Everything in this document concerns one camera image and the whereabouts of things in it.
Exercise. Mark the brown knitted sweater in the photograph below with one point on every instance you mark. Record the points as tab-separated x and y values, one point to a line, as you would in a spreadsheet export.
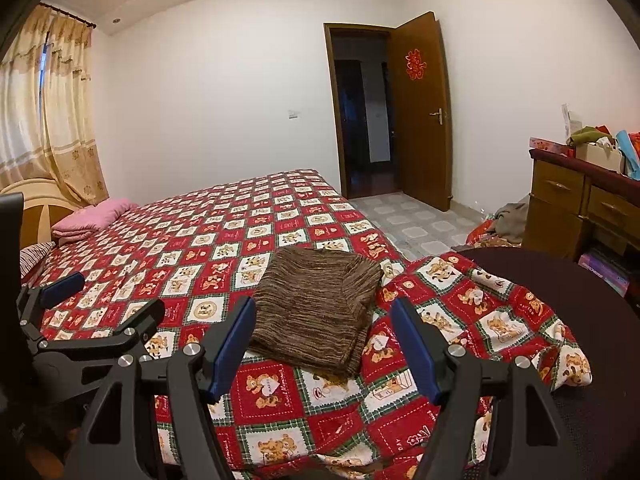
310	305

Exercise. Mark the blue cloth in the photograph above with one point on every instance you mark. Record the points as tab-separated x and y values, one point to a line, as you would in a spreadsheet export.
631	160

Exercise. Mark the flat red box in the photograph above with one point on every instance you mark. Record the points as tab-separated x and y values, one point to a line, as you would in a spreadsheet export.
550	144

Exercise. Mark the dark curtain rod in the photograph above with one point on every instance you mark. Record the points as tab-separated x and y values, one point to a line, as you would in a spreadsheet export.
75	18

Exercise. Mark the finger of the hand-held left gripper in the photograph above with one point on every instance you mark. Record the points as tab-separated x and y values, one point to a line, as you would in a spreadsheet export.
145	317
62	287

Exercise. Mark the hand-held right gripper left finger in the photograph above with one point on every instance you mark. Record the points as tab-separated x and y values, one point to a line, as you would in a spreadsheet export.
230	347

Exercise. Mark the brown wooden door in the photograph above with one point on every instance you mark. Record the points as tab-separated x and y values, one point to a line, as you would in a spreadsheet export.
420	135

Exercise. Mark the red plastic bag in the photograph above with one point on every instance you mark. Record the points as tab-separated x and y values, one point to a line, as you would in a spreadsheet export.
480	234

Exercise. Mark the cream wooden headboard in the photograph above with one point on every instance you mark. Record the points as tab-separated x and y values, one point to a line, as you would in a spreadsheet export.
45	210

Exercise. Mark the white paper sheet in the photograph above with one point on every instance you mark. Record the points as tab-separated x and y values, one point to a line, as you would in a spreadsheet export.
567	117

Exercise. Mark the purple flat box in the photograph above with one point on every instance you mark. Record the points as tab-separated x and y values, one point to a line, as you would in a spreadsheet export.
602	270

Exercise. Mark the green cloth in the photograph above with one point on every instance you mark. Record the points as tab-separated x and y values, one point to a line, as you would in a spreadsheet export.
587	135

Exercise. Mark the brown door frame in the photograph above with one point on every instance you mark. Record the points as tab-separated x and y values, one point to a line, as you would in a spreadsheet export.
334	110

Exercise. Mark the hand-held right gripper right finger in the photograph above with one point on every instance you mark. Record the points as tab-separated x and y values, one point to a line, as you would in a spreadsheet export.
417	352

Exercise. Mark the striped pillow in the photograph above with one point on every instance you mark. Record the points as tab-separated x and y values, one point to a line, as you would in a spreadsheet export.
35	257

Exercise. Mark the red printed bed sheet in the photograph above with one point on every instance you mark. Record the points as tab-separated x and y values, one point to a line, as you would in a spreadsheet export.
200	220

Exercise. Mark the brown wooden dresser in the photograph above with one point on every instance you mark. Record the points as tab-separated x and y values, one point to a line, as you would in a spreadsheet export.
555	210

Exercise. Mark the pink folded blanket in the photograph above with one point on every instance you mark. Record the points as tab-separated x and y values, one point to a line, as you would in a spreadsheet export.
95	217

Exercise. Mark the cardboard box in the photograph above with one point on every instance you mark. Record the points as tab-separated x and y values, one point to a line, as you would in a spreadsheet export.
597	157

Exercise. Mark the beige patterned curtain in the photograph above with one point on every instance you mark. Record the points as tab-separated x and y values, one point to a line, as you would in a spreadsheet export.
70	135

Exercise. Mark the grey cloth on floor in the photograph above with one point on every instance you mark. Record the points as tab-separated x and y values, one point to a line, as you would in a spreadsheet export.
512	222

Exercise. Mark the red paper door decoration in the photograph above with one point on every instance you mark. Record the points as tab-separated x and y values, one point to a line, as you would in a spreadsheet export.
414	64

